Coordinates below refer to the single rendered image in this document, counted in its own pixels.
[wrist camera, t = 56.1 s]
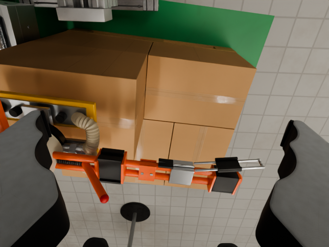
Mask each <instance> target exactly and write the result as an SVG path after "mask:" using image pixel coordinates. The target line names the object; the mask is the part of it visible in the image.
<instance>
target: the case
mask: <svg viewBox="0 0 329 247"><path fill-rule="evenodd" d="M146 68H147V54H144V53H135V52H127V51H119V50H110V49H99V48H91V47H82V46H74V45H65V44H57V43H49V42H40V41H29V42H26V43H22V44H19V45H15V46H12V47H9V48H5V49H1V50H0V90H1V91H9V92H16V93H24V94H32V95H40V96H48V97H56V98H63V99H74V100H82V101H90V102H95V103H96V119H97V126H99V128H98V129H99V133H100V141H99V146H98V151H99V150H100V148H113V149H121V150H124V152H125V151H127V159H128V160H134V159H135V154H136V150H137V146H138V141H139V137H140V132H141V127H142V122H143V117H144V101H145V85H146ZM54 126H55V127H56V128H57V129H59V130H60V131H61V132H62V133H63V135H64V136H65V138H74V139H82V140H86V131H85V130H84V129H82V128H74V127H66V126H57V125H54Z"/></svg>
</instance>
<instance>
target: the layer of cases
mask: <svg viewBox="0 0 329 247"><path fill-rule="evenodd" d="M35 41H40V42H49V43H57V44H65V45H74V46H82V47H91V48H99V49H110V50H119V51H127V52H135V53H144V54H147V68H146V85H145V101H144V117H143V122H142V127H141V132H140V137H139V141H138V146H137V150H136V154H135V159H134V160H137V161H140V160H141V159H148V160H156V161H157V163H158V162H159V158H162V159H171V160H172V159H173V160H182V161H190V162H193V165H194V162H208V161H215V158H223V157H225V155H226V152H227V149H228V147H229V144H230V141H231V139H232V136H233V133H234V130H235V127H236V125H237V122H238V119H239V116H240V114H241V111H242V108H243V106H244V103H245V101H246V98H247V95H248V92H249V90H250V87H251V84H252V81H253V79H254V76H255V73H256V71H257V68H255V67H254V66H253V65H251V64H250V63H249V62H248V61H246V60H245V59H244V58H243V57H241V56H240V55H239V54H237V53H236V52H230V51H222V50H215V49H204V48H197V47H189V46H181V45H174V44H166V43H158V42H151V41H143V40H136V39H128V38H120V37H113V36H105V35H97V34H90V33H82V32H75V31H64V32H61V33H57V34H54V35H50V36H47V37H44V38H41V39H37V40H35ZM211 165H216V164H201V165H194V166H195V167H198V168H207V169H210V167H211ZM61 170H62V174H63V175H64V176H74V177H84V178H88V176H87V175H86V174H85V173H82V171H73V170H64V169H61ZM124 182H133V183H143V184H153V185H164V186H172V187H182V188H193V189H202V190H208V188H207V185H204V184H195V183H191V185H181V184H172V183H169V182H168V180H158V179H155V180H154V181H146V180H138V177H131V176H125V179H124Z"/></svg>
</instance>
